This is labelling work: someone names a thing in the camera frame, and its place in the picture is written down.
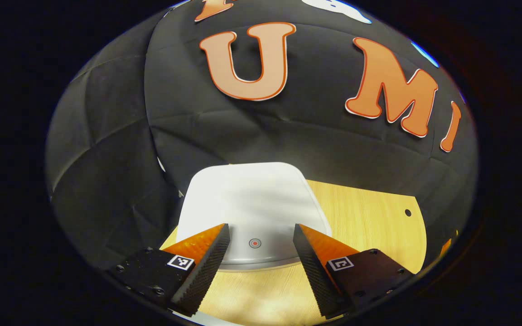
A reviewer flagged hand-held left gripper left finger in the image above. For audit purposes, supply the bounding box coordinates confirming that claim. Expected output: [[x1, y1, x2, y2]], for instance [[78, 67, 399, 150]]
[[106, 222, 231, 317]]

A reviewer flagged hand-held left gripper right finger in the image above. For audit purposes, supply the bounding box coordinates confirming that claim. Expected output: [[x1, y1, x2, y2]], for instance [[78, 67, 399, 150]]
[[292, 222, 413, 320]]

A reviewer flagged white desktop garbage bin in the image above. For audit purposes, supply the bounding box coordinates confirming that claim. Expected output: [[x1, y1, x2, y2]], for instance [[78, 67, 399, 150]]
[[175, 162, 333, 272]]

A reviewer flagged wooden desktop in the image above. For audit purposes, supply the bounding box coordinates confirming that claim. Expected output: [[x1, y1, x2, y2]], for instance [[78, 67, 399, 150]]
[[159, 179, 427, 326]]

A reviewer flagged black backdrop cloth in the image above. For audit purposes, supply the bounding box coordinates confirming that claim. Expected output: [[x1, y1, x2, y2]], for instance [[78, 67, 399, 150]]
[[45, 0, 478, 272]]

